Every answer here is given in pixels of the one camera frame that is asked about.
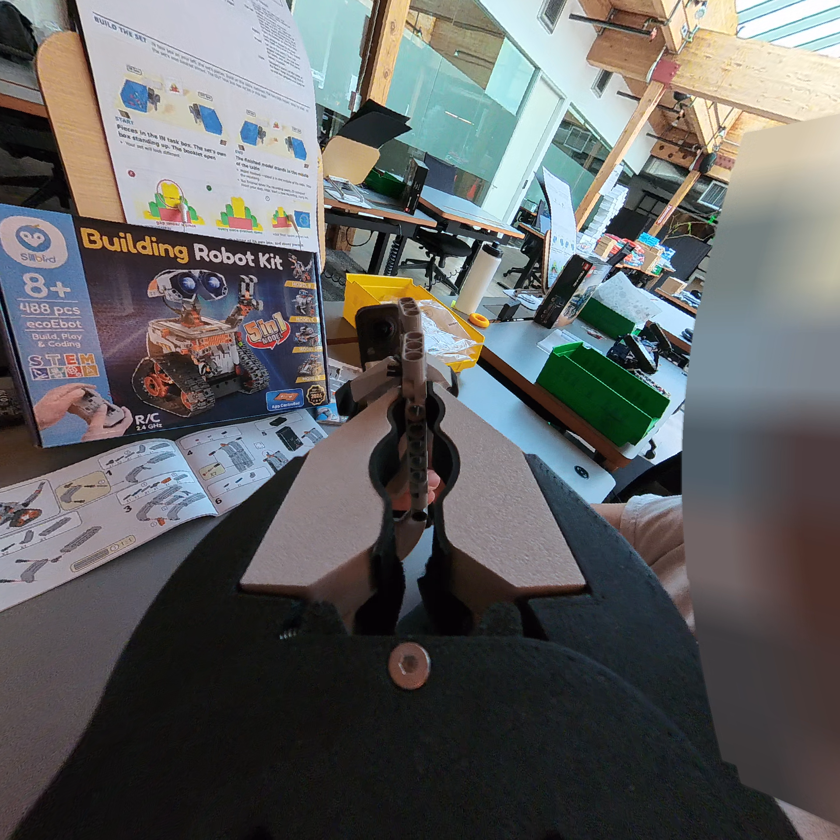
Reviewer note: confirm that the black product box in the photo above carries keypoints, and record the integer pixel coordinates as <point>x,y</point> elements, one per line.
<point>568,292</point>

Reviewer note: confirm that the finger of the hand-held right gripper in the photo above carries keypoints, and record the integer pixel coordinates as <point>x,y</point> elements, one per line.
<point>374,384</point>
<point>443,380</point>

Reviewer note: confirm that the distant instruction sheet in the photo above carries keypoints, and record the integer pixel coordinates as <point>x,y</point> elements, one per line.
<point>558,210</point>

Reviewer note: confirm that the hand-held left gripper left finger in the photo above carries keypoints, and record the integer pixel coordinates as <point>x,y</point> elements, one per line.
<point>308,525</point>

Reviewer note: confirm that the neighbouring grey desk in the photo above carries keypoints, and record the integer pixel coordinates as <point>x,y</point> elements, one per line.
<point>518,348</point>

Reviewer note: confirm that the yellow plastic bin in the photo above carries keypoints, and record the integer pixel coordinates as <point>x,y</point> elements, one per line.
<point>374,292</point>

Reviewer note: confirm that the wood-edged grey desk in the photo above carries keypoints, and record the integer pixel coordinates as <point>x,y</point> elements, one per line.
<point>459,213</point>

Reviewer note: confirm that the clear plastic parts bags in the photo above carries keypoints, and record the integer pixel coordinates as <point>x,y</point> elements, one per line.
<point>453,334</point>

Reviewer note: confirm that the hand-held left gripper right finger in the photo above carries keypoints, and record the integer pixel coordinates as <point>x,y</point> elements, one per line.
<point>505,525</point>

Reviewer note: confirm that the person's left forearm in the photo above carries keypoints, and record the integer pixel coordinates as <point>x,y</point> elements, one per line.
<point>814,823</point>

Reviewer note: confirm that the robot building kit box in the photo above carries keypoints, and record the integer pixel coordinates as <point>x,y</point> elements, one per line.
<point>164,315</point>

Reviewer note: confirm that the small colourful leaflet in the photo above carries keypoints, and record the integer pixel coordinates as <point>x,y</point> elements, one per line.
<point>331,387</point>

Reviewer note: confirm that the printed instruction sheet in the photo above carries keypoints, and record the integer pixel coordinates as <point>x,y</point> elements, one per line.
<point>197,118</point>

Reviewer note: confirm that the white printed bag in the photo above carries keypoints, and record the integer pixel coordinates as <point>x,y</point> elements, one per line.
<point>630,295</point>

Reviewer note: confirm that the person's right hand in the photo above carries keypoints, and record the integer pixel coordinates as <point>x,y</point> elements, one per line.
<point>433,487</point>

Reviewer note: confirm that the black flat device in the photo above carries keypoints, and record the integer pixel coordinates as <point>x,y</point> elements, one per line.
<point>515,310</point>

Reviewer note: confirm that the black office chair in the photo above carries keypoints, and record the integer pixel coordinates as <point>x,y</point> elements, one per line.
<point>525,253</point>
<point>439,246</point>

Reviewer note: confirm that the open instruction booklet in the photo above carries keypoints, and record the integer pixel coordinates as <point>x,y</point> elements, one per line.
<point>118,499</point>

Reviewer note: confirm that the small green plastic bin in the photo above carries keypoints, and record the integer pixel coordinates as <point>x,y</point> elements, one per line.
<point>604,318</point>

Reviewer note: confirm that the large green plastic bin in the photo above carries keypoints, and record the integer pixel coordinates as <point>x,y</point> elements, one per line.
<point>590,394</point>

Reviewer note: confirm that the stack of colourful boxes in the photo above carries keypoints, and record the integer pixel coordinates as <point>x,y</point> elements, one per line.
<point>630,246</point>

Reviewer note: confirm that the grey perforated building beam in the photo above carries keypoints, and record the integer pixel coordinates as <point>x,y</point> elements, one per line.
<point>413,394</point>

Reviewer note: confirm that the rounded wooden board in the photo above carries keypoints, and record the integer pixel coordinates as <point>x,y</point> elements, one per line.
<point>351,156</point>

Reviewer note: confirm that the black toy model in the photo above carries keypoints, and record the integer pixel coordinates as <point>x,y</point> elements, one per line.
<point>633,354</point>

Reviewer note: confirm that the white water bottle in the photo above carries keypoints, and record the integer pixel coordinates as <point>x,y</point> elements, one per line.
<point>478,282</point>

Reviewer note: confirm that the tall black carton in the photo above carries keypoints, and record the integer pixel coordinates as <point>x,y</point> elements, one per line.
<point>415,187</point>

